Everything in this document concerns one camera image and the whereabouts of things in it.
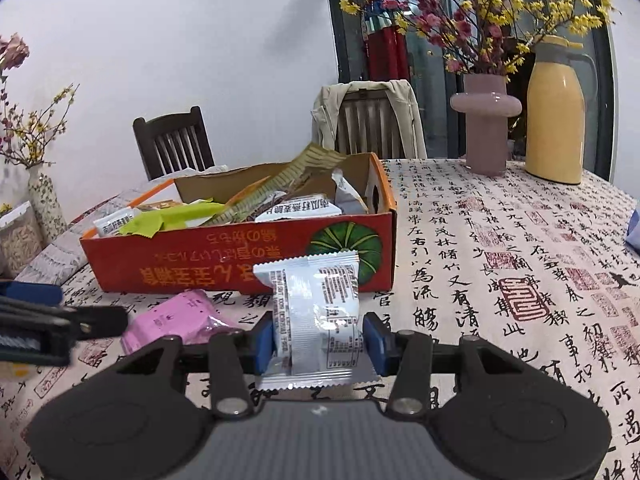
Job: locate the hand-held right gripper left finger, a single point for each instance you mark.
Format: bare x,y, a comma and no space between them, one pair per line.
264,345

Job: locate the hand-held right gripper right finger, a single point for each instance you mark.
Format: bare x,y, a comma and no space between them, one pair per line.
374,342

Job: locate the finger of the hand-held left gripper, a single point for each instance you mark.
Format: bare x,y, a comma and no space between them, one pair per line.
100,321
30,292

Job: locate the white snack packet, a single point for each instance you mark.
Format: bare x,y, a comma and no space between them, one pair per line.
115,222
315,310

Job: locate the pink snack packet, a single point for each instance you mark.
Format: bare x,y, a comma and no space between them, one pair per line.
170,322

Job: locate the orange cardboard box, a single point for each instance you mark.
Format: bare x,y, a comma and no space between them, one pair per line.
200,265

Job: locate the silver snack packet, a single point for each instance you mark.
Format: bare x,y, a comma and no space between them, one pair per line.
347,192

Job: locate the green striped snack packet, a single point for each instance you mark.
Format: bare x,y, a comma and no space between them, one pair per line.
305,162

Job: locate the clear bag of snacks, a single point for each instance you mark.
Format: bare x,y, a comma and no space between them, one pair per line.
20,240

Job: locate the white speckled vase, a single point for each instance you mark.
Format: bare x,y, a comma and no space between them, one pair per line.
47,205

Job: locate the lime green snack packet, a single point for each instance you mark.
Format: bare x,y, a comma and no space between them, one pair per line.
175,217

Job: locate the small orange snack packet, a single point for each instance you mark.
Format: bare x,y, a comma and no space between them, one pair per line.
160,205

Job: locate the thin yellow flower branches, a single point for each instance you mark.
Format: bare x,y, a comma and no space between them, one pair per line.
40,130

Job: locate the dark wooden chair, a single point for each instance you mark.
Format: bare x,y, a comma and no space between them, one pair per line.
370,125
175,145

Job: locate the chair with beige jacket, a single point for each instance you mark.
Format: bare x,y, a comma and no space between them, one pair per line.
410,120

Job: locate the pink vase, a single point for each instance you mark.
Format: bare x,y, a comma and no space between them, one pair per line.
485,130

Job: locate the pink rose bouquet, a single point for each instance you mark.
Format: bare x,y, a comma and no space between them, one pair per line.
15,52

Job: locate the yellow thermos jug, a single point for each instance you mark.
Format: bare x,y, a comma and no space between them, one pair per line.
555,125

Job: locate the blue plastic bag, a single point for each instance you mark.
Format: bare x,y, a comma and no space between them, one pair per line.
635,232

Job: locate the red blue hanging garment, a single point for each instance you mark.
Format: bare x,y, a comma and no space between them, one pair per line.
385,50

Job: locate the dark framed glass door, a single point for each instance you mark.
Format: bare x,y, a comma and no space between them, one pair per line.
340,35

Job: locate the yellow pink flower branches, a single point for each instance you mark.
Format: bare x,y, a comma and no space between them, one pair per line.
440,15

